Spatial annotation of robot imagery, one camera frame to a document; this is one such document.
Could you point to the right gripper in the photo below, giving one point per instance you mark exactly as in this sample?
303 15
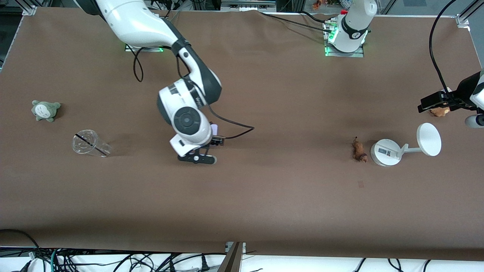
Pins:
216 141

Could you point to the clear plastic cup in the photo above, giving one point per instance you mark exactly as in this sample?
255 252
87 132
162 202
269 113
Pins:
83 148

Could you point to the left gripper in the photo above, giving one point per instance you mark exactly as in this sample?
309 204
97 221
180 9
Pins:
463 91

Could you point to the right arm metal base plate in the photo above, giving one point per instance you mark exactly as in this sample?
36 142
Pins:
143 49

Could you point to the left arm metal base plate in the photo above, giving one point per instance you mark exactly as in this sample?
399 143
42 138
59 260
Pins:
359 54

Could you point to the small orange toy figure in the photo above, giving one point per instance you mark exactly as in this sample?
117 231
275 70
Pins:
317 4

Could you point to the grey totoro plush toy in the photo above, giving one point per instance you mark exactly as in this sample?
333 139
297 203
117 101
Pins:
45 111

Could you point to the aluminium frame corner profile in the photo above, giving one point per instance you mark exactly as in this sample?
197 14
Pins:
463 19
29 8

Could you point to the lavender phone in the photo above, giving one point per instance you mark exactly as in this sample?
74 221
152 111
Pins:
214 129

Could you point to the aluminium frame post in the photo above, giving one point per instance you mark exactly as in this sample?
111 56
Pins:
232 260

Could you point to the brown table cover sheet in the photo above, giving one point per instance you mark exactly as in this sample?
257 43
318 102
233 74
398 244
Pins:
242 207

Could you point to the brown lion statue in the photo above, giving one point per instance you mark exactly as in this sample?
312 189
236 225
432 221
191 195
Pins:
359 151

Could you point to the grey metal rail bracket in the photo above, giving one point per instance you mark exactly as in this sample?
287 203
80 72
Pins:
247 5

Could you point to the white round desk lamp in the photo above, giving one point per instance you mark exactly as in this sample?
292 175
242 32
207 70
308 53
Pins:
383 153

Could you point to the black drinking straw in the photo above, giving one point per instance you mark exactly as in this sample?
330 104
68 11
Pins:
90 144

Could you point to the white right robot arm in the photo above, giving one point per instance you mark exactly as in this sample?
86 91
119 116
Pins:
185 120

